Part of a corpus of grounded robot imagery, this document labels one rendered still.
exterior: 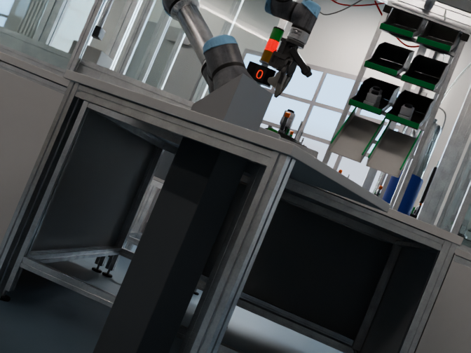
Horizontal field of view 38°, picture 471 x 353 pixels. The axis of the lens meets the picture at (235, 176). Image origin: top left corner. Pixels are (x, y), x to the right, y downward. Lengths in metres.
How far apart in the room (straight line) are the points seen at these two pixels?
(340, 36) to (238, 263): 5.03
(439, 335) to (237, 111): 1.60
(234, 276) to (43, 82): 1.34
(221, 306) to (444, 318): 1.71
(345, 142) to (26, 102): 1.24
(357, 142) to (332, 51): 3.88
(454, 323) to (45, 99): 2.00
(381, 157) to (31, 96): 1.36
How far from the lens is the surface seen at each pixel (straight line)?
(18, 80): 2.79
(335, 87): 6.39
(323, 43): 6.66
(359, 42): 6.50
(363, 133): 2.79
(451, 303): 3.28
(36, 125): 2.73
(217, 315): 1.74
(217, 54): 2.24
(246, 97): 2.14
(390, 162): 2.71
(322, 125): 6.32
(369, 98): 2.71
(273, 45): 2.93
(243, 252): 1.72
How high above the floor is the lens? 0.68
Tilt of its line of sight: 2 degrees up
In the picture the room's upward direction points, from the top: 22 degrees clockwise
